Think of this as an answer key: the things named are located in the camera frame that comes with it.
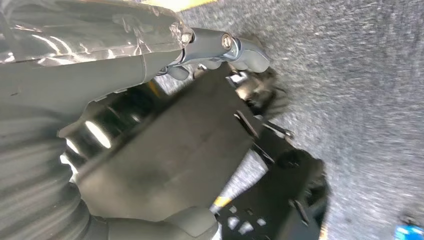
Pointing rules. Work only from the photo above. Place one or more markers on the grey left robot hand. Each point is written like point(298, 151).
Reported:
point(82, 86)

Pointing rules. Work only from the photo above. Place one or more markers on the blue metal shelf rack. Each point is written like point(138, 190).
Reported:
point(409, 233)

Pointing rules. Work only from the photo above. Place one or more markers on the clear plastic film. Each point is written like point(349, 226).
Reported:
point(82, 36)

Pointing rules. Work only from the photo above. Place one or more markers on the black robot shin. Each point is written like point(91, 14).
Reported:
point(285, 198)

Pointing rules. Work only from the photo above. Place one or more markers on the dark grey carpet mat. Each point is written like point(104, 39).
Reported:
point(364, 116)

